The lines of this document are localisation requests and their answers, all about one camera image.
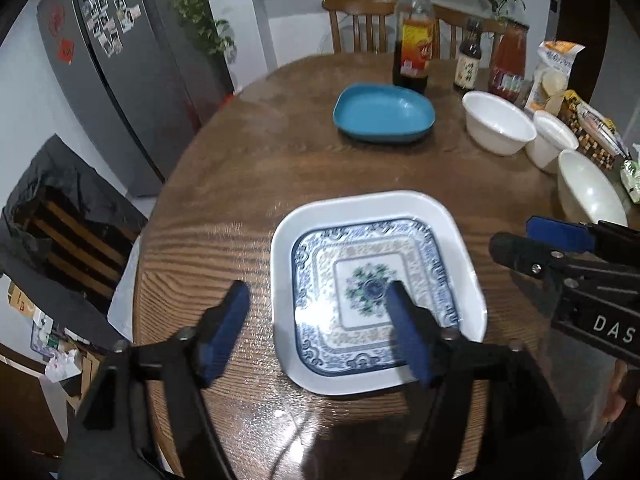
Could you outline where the small dark sauce bottle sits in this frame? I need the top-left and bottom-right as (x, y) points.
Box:
(452, 17), (483, 93)

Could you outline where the person's right hand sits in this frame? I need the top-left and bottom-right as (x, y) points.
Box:
(601, 360), (640, 425)

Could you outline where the large soy sauce bottle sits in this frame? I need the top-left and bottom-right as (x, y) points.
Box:
(391, 0), (435, 95)

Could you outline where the red sauce bottle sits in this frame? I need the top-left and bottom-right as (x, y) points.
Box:
(487, 19), (530, 101)

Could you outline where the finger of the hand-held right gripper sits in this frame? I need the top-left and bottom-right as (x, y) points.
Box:
(488, 231), (593, 292)
(525, 215), (640, 263)

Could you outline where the cluster of fridge photos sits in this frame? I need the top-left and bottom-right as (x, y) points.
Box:
(82, 0), (143, 58)

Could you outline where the crumpled white paper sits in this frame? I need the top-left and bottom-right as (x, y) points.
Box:
(45, 349), (83, 382)

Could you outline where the black cloth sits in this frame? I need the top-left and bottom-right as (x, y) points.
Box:
(0, 135), (151, 333)

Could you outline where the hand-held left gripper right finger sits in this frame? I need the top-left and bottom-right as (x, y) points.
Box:
(385, 280), (566, 480)

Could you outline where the dark door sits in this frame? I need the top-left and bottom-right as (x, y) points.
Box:
(555, 0), (613, 106)

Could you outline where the small white bowl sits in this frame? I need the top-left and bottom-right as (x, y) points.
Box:
(525, 110), (581, 175)

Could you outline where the striped wooden chair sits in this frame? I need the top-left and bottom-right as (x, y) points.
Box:
(27, 185), (141, 303)

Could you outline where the clear food packet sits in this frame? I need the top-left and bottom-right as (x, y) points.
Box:
(580, 110), (631, 158)

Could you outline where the yellow noodle packet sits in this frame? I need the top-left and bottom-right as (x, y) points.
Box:
(562, 89), (618, 133)

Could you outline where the blue plate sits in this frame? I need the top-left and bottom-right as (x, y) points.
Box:
(332, 82), (437, 145)

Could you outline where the large white bowl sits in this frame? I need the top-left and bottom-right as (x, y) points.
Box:
(461, 91), (538, 157)
(556, 149), (629, 228)

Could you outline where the flour bag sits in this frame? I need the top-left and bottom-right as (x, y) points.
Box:
(524, 40), (586, 113)

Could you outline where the grey refrigerator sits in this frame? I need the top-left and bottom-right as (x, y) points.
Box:
(36, 0), (236, 198)

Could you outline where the green and white packet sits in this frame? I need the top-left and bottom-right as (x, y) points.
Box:
(620, 157), (640, 206)

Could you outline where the trailing green plant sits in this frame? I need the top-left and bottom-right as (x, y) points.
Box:
(160, 0), (238, 63)

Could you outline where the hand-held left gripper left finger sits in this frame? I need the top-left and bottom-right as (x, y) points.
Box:
(75, 280), (251, 480)

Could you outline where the white square patterned plate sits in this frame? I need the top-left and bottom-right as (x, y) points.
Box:
(270, 190), (488, 397)

